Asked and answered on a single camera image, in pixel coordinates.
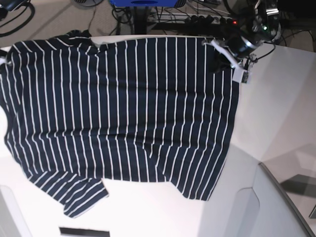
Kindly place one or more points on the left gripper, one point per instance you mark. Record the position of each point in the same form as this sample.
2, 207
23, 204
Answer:
239, 45

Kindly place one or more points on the navy white striped t-shirt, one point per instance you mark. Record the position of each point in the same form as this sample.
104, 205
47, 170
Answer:
141, 110

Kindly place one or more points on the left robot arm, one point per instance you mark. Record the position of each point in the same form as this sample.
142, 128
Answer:
256, 24

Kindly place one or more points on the black power strip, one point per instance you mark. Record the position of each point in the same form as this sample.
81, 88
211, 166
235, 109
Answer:
207, 20

